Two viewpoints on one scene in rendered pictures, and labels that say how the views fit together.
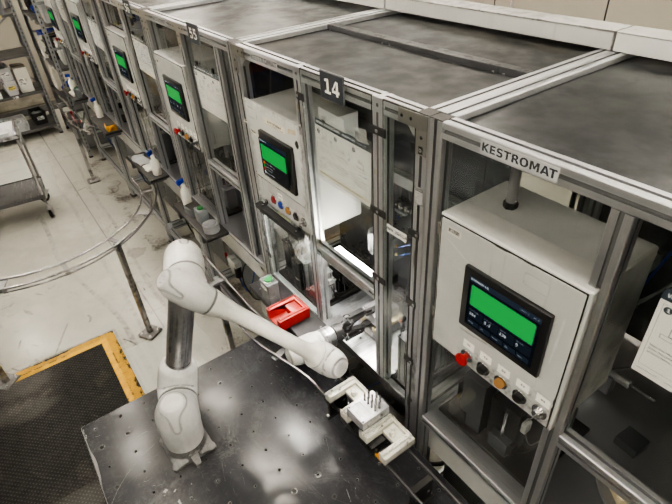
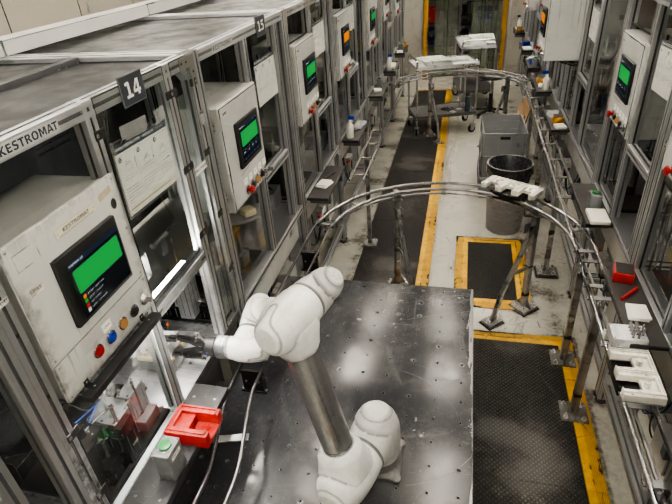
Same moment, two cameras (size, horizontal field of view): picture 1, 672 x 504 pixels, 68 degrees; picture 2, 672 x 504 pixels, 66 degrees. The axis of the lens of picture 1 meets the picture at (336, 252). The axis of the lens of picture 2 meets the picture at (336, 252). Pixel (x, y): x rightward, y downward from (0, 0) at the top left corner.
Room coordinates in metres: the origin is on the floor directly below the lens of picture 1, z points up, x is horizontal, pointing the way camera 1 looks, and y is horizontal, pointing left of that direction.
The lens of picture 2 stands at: (2.12, 1.52, 2.36)
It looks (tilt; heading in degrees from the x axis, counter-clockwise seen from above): 32 degrees down; 229
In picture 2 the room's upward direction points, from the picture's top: 4 degrees counter-clockwise
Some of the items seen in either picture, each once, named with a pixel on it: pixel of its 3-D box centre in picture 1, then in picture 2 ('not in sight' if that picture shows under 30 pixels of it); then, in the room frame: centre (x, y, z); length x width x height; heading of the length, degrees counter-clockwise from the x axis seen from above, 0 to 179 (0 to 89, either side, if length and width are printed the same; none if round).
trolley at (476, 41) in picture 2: not in sight; (475, 68); (-4.85, -2.92, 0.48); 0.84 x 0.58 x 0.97; 42
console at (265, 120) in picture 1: (301, 157); (54, 280); (1.90, 0.12, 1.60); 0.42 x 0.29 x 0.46; 34
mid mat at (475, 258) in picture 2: not in sight; (490, 269); (-1.02, -0.22, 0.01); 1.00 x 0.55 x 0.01; 34
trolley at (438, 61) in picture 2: not in sight; (442, 92); (-3.56, -2.56, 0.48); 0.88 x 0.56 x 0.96; 142
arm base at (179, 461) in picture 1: (188, 444); (379, 450); (1.21, 0.65, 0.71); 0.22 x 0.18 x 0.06; 34
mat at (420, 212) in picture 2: not in sight; (420, 153); (-2.66, -2.21, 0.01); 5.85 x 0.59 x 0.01; 34
